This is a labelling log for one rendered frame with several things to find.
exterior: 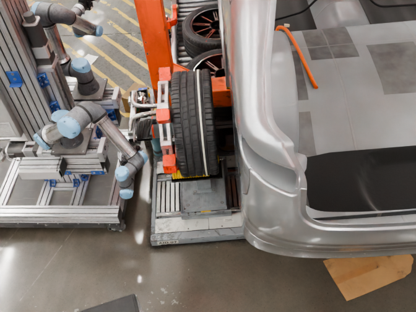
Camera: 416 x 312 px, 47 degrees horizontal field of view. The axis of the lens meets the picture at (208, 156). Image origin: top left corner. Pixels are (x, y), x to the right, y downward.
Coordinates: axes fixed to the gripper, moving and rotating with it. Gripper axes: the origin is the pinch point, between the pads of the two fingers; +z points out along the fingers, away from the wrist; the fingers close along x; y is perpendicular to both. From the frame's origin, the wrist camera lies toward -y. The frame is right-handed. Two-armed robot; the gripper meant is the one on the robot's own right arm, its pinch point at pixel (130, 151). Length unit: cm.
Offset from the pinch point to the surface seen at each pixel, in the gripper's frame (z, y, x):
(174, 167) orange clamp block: -18.9, 3.9, -27.0
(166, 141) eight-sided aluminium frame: -8.3, 14.8, -24.1
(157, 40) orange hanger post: 65, 32, -20
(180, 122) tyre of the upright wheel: -5.3, 26.2, -33.3
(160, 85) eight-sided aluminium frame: 24.1, 29.0, -22.0
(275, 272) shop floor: -45, -83, -84
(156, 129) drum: 11.1, 5.6, -16.1
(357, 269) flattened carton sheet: -48, -82, -138
